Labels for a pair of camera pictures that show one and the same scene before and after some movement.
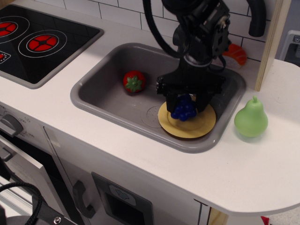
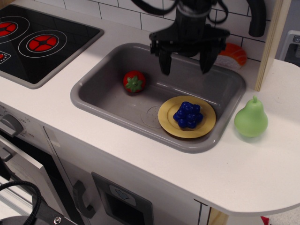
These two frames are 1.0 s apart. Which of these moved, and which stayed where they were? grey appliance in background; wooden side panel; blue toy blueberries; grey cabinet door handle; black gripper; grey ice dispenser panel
Moved: blue toy blueberries; black gripper
Stayed: grey appliance in background; wooden side panel; grey ice dispenser panel; grey cabinet door handle
